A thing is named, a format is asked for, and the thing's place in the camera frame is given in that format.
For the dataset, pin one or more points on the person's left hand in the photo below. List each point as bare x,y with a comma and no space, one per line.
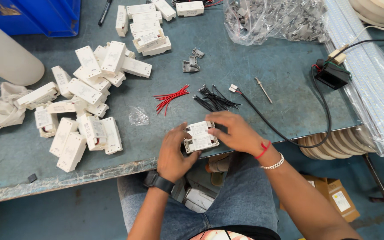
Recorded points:
170,156

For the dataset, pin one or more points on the person's right hand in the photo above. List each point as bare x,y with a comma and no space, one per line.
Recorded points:
240,133

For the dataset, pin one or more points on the white driver box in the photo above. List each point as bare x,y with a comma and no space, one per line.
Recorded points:
200,138

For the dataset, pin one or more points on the black wristwatch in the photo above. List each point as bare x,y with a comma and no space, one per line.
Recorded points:
158,181

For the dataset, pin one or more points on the person's sandalled foot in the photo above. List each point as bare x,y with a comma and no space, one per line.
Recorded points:
218,168

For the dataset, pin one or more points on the metal screwdriver bit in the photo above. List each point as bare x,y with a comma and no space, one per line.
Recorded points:
263,90

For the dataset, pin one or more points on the white boxes under table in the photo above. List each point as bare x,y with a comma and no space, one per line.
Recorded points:
197,200

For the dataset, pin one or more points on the small clear plastic wrapper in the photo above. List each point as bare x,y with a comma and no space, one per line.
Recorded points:
138,116

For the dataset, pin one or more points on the person's blue jeans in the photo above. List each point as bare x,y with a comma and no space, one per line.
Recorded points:
245,196

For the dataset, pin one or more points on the grey plastic clip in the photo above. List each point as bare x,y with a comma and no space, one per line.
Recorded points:
190,65
198,52

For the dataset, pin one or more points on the row of beige tape rolls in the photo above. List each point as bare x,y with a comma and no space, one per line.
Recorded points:
335,145

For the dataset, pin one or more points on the pile of white driver boxes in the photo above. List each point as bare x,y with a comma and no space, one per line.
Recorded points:
85,100

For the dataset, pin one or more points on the black meter box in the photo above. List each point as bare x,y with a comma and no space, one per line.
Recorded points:
332,76

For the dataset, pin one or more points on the brown cardboard box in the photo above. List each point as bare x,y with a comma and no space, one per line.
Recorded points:
335,196

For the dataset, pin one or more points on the clear bag of grey clips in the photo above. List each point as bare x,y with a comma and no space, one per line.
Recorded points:
275,20

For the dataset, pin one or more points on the beige terminal block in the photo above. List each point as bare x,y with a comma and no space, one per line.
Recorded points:
337,57

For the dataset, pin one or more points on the row of stacked white drivers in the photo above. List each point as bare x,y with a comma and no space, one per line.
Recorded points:
147,30

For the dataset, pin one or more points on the small black plastic piece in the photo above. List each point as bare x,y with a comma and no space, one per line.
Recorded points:
32,178

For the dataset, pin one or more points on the LED strips in clear plastic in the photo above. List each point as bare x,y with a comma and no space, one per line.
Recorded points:
375,83

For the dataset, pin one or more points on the metal table leg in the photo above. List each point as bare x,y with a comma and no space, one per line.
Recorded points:
378,186

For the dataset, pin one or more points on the black marker pen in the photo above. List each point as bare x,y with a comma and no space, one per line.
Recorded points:
105,12

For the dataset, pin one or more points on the large white roll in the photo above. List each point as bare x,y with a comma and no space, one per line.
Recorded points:
378,11

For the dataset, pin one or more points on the blue plastic crate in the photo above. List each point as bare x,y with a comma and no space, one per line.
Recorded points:
38,15

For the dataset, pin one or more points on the white plastic bottle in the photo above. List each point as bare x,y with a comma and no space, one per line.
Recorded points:
5,53

